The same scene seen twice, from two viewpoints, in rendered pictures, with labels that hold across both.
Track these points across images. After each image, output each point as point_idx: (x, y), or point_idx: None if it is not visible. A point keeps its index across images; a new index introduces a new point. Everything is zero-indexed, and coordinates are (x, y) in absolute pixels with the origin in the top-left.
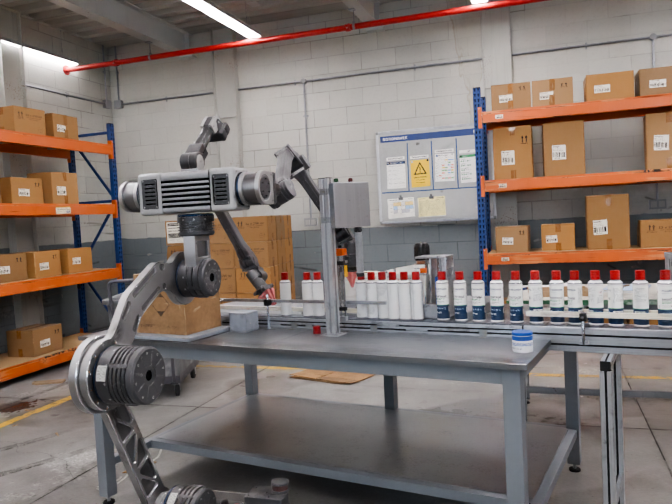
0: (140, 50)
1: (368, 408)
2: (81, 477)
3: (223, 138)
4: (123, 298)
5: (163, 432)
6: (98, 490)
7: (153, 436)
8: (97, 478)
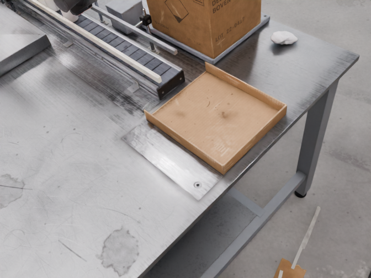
0: None
1: None
2: (360, 276)
3: None
4: None
5: (249, 233)
6: (322, 226)
7: (261, 222)
8: (335, 264)
